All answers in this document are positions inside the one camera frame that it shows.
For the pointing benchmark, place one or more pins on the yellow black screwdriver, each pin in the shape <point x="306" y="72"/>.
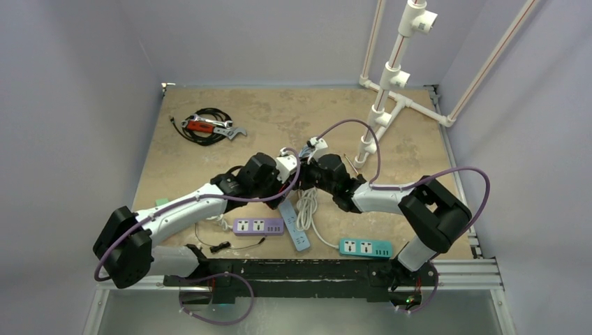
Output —
<point x="354" y="169"/>

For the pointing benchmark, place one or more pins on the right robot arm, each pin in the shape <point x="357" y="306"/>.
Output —
<point x="436" y="216"/>

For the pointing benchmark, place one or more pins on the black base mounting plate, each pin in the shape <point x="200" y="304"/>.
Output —
<point x="369" y="279"/>

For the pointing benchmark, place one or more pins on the white PVC pipe frame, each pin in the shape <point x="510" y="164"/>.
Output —
<point x="416" y="19"/>

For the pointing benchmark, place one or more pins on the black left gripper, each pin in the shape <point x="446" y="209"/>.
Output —
<point x="279" y="187"/>

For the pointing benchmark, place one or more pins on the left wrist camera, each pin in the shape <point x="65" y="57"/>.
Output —
<point x="286" y="165"/>

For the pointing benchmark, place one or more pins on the teal power strip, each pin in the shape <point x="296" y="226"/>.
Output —
<point x="366" y="248"/>

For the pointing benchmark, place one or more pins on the light blue power strip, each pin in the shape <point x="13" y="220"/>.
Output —
<point x="289" y="216"/>

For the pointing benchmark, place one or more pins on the aluminium frame rail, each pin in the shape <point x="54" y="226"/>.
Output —
<point x="456" y="275"/>

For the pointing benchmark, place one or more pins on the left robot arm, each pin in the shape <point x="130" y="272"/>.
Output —
<point x="126" y="245"/>

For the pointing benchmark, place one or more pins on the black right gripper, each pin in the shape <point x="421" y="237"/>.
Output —
<point x="310" y="173"/>

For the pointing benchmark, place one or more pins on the red handled adjustable wrench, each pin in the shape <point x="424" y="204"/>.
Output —
<point x="200" y="124"/>

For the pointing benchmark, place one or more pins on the purple power strip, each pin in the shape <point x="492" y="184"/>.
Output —
<point x="258" y="226"/>

